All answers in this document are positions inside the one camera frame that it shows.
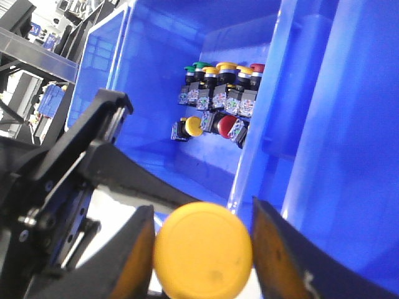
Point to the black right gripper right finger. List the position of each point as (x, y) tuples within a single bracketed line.
[(288, 265)]

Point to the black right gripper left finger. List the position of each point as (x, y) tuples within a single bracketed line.
[(122, 268)]

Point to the right blue plastic crate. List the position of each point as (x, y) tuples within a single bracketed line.
[(323, 142)]

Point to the green push button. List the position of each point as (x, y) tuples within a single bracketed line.
[(189, 78), (201, 75)]

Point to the lying yellow push button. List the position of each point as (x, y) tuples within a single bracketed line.
[(186, 128)]

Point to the left blue plastic crate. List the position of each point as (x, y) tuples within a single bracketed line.
[(143, 51)]

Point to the steel shelf background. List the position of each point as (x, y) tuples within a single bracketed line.
[(28, 54)]

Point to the yellow mushroom push button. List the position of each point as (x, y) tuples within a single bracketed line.
[(202, 251)]

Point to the lying red push button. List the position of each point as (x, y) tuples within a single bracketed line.
[(228, 126)]

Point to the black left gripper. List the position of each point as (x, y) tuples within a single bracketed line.
[(45, 197)]

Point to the blue plastic crate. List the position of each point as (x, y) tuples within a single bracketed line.
[(143, 51), (323, 142)]

